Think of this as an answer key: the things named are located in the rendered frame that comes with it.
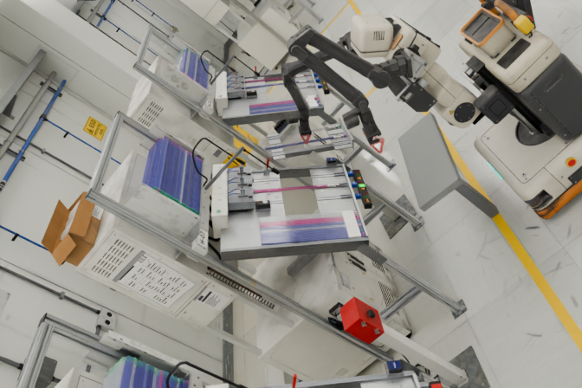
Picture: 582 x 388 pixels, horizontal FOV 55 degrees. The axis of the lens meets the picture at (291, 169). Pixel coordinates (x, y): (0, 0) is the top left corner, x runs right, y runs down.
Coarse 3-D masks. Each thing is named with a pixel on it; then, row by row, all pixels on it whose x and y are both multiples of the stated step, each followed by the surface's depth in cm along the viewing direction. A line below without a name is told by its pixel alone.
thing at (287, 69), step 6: (342, 36) 275; (348, 36) 272; (336, 42) 275; (342, 42) 276; (318, 54) 276; (324, 54) 275; (324, 60) 278; (282, 66) 281; (288, 66) 280; (294, 66) 279; (300, 66) 278; (306, 66) 279; (282, 72) 283; (288, 72) 279; (294, 72) 281; (300, 72) 282; (282, 78) 287; (288, 78) 282; (294, 84) 289
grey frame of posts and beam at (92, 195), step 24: (96, 192) 238; (120, 216) 242; (408, 216) 353; (216, 264) 262; (384, 264) 273; (264, 288) 274; (432, 288) 286; (312, 312) 290; (456, 312) 296; (336, 336) 297; (384, 360) 312
